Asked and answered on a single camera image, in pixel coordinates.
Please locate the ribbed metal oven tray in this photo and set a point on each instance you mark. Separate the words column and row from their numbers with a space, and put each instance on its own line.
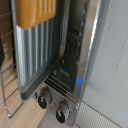
column 36, row 53

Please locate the woven folding screen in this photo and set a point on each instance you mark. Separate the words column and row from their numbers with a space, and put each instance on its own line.
column 103, row 118

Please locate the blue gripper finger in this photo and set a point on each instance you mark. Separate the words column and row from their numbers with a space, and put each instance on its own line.
column 1, row 53

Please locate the orange bread loaf toy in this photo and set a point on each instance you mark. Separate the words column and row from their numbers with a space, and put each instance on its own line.
column 33, row 13

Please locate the black oven knob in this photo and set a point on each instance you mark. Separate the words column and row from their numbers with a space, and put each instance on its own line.
column 63, row 112
column 44, row 99

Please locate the black dish rack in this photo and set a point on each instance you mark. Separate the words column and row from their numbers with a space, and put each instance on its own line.
column 71, row 60

